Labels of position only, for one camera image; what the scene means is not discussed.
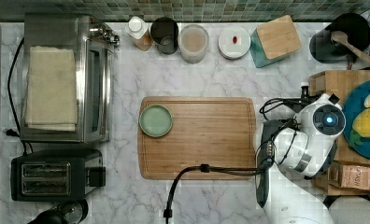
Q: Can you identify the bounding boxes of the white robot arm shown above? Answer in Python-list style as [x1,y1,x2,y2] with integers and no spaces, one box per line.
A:
[253,93,346,224]

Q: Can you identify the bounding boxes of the bamboo cutting board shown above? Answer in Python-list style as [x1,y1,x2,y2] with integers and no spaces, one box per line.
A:
[137,96,256,180]

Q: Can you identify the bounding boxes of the green ceramic plate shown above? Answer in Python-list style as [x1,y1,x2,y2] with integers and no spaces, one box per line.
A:
[138,105,173,137]

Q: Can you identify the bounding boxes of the clear jar beige contents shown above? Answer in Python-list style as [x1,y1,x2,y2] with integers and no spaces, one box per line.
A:
[178,24,208,63]

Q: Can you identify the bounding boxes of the dark glass jar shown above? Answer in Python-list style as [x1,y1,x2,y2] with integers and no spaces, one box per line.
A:
[150,17,178,55]

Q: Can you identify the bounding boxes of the white round lidded container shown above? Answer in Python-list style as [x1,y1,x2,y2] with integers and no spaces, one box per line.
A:
[218,26,251,60]

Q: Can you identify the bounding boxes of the white capped spice bottle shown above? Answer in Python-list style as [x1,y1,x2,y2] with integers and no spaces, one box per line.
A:
[125,16,153,51]

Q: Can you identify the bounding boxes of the stainless toaster oven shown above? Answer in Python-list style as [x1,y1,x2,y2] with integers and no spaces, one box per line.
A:
[21,13,120,143]

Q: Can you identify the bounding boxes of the beige folded cloth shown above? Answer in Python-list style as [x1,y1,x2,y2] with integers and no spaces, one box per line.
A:
[25,46,78,132]

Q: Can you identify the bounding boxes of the black two-slot toaster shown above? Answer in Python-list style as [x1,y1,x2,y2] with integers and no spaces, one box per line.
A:
[10,149,106,202]

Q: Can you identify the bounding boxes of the wooden spoon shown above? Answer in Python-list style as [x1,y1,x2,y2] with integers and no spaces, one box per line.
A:
[331,31,370,65]

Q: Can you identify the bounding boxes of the brown cardboard box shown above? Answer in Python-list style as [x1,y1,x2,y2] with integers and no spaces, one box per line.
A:
[328,161,370,190]

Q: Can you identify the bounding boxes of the yellow toy fruit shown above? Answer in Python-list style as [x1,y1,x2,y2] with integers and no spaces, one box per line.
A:
[352,108,370,137]

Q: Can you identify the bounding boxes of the blue plate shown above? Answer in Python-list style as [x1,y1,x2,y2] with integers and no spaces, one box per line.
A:
[343,80,370,159]

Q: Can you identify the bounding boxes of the black utensil holder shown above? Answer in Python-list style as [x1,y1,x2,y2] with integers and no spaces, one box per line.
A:
[309,13,370,63]

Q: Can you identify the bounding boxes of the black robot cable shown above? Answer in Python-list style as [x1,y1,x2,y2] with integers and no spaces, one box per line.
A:
[163,163,268,224]

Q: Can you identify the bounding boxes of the black power cord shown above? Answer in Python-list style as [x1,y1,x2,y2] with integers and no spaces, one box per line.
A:
[5,36,34,157]

